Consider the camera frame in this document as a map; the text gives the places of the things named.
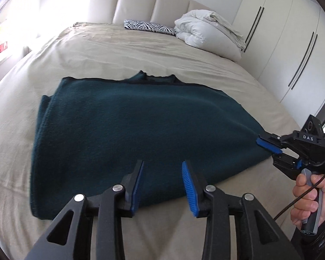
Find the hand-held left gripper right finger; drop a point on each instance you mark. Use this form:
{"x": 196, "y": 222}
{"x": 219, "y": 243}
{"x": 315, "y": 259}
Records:
{"x": 189, "y": 187}

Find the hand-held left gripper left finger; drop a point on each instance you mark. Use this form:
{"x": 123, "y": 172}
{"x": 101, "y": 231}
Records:
{"x": 136, "y": 187}

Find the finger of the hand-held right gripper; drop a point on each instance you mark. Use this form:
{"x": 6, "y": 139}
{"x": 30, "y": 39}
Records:
{"x": 268, "y": 145}
{"x": 285, "y": 165}

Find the dark teal knit sweater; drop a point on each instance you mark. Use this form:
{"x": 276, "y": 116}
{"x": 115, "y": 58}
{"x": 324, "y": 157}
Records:
{"x": 140, "y": 130}

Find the person's right forearm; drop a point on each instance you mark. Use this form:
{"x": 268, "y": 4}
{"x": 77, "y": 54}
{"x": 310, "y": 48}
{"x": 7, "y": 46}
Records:
{"x": 319, "y": 243}

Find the person's right hand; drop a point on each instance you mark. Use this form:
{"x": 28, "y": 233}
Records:
{"x": 300, "y": 195}

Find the white wardrobe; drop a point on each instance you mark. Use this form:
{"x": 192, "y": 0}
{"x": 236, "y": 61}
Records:
{"x": 287, "y": 32}

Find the white pillow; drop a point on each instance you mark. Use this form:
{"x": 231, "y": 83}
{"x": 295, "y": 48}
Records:
{"x": 214, "y": 43}

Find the bed with beige sheet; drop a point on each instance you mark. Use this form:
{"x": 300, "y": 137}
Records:
{"x": 178, "y": 67}

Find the folded white duvet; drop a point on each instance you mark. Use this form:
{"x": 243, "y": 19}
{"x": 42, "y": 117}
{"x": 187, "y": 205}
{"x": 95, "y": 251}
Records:
{"x": 205, "y": 21}

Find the zebra print pillow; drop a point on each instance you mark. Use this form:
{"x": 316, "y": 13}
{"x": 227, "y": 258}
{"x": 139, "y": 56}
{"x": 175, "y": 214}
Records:
{"x": 150, "y": 27}

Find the beige padded headboard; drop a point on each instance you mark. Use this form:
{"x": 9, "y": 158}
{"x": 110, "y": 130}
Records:
{"x": 151, "y": 4}

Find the red box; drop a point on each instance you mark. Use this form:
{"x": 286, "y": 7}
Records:
{"x": 1, "y": 48}

